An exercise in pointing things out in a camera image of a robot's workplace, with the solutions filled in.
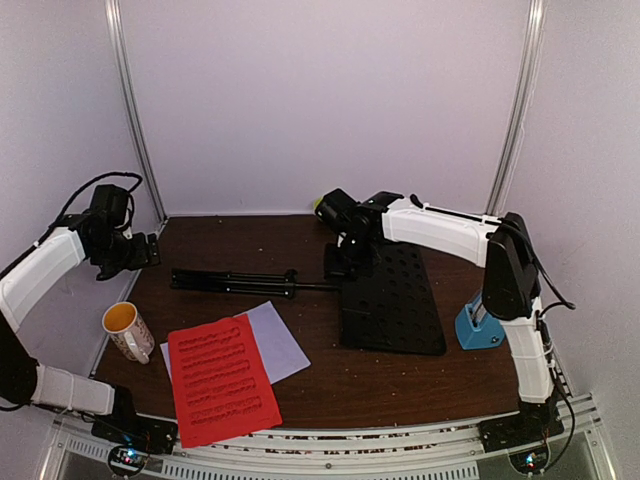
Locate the patterned white mug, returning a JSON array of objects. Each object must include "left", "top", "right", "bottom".
[{"left": 102, "top": 302, "right": 156, "bottom": 365}]

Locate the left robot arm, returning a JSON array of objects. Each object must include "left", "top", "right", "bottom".
[{"left": 1, "top": 184, "right": 160, "bottom": 444}]

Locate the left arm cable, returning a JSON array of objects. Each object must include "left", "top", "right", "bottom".
[{"left": 47, "top": 172, "right": 145, "bottom": 241}]

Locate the lavender paper sheet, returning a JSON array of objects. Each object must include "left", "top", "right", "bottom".
[{"left": 161, "top": 302, "right": 310, "bottom": 386}]

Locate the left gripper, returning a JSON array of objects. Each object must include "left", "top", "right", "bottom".
[{"left": 94, "top": 230, "right": 160, "bottom": 278}]

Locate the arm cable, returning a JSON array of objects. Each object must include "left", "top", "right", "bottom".
[
  {"left": 47, "top": 172, "right": 145, "bottom": 241},
  {"left": 499, "top": 219, "right": 576, "bottom": 311}
]

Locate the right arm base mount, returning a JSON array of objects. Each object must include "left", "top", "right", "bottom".
[{"left": 478, "top": 412, "right": 564, "bottom": 476}]

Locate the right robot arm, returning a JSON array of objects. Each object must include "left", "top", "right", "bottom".
[{"left": 314, "top": 188, "right": 558, "bottom": 442}]

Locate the blue metronome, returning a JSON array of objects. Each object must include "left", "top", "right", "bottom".
[{"left": 455, "top": 291, "right": 505, "bottom": 351}]

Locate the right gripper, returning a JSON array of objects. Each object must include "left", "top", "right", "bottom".
[{"left": 323, "top": 233, "right": 376, "bottom": 281}]

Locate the right aluminium frame post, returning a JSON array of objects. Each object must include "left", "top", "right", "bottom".
[{"left": 485, "top": 0, "right": 546, "bottom": 216}]

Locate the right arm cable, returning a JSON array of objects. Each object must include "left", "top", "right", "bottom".
[{"left": 499, "top": 219, "right": 576, "bottom": 311}]

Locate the front aluminium rail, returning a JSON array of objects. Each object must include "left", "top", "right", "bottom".
[{"left": 49, "top": 392, "right": 601, "bottom": 480}]

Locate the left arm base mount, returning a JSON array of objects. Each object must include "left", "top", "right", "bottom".
[{"left": 90, "top": 416, "right": 178, "bottom": 479}]

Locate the black music stand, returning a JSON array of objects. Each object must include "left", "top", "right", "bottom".
[{"left": 170, "top": 243, "right": 447, "bottom": 356}]

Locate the left aluminium frame post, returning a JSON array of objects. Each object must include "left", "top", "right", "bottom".
[{"left": 104, "top": 0, "right": 168, "bottom": 224}]

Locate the red sheet music paper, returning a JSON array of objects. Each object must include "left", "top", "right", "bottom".
[{"left": 168, "top": 314, "right": 282, "bottom": 448}]

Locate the aluminium frame post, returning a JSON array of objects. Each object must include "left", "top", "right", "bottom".
[
  {"left": 104, "top": 0, "right": 168, "bottom": 224},
  {"left": 485, "top": 0, "right": 546, "bottom": 216}
]

